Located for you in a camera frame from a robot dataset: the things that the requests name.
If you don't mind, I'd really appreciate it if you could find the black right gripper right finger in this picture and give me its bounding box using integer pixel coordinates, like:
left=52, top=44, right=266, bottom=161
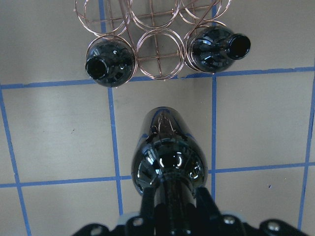
left=195, top=187, right=221, bottom=216

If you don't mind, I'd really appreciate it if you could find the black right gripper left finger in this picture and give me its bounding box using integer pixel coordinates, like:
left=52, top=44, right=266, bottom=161
left=140, top=187, right=155, bottom=218

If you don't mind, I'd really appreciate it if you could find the dark glass wine bottle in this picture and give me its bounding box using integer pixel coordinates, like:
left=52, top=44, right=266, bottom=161
left=131, top=107, right=208, bottom=236

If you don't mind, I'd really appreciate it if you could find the dark wine bottle in basket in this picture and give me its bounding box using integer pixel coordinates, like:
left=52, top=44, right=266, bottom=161
left=85, top=40, right=136, bottom=88

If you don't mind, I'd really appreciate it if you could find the copper wire wine basket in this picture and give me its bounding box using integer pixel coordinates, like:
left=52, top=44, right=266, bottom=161
left=74, top=0, right=231, bottom=80

